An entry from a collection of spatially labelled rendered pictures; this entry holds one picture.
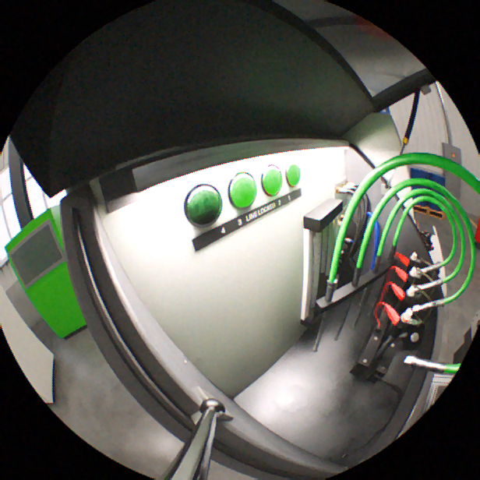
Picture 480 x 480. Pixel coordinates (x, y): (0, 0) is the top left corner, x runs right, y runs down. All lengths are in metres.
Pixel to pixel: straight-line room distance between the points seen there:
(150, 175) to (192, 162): 0.04
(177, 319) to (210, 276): 0.08
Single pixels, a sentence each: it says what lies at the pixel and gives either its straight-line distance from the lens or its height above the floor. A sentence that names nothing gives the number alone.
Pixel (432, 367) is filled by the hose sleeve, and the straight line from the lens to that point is 0.35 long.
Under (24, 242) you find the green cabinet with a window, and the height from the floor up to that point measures 1.46.
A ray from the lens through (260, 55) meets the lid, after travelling 0.18.
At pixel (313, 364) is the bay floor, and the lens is 0.65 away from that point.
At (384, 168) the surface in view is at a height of 1.40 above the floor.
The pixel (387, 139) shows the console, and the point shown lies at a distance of 0.64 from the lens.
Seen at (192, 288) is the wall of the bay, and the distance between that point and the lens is 0.24.
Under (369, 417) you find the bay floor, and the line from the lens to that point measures 0.66.
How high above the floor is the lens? 1.43
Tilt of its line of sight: 27 degrees down
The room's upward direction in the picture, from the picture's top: 12 degrees counter-clockwise
